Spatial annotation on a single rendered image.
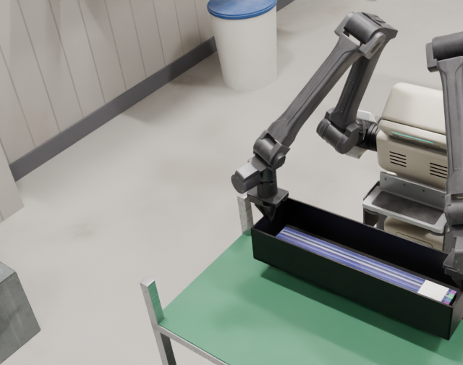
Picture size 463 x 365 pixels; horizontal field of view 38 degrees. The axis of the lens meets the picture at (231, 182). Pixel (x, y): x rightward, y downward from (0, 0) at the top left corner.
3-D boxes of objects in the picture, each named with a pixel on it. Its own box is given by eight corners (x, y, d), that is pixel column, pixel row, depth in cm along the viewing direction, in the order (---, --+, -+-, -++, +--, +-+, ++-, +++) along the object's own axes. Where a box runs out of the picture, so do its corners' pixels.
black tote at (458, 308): (475, 296, 172) (480, 263, 165) (448, 341, 161) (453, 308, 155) (286, 224, 202) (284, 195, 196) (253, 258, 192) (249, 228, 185)
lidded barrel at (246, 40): (241, 57, 518) (232, -17, 483) (295, 68, 493) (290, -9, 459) (205, 85, 488) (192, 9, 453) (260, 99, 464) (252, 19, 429)
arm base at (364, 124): (380, 123, 205) (345, 114, 211) (370, 120, 198) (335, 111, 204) (372, 150, 206) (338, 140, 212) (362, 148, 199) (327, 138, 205)
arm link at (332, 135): (363, 129, 201) (350, 119, 203) (349, 125, 192) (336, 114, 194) (344, 154, 203) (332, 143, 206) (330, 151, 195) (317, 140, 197)
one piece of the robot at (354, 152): (359, 136, 217) (357, 108, 209) (373, 140, 214) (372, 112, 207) (344, 156, 212) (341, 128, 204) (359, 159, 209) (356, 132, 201)
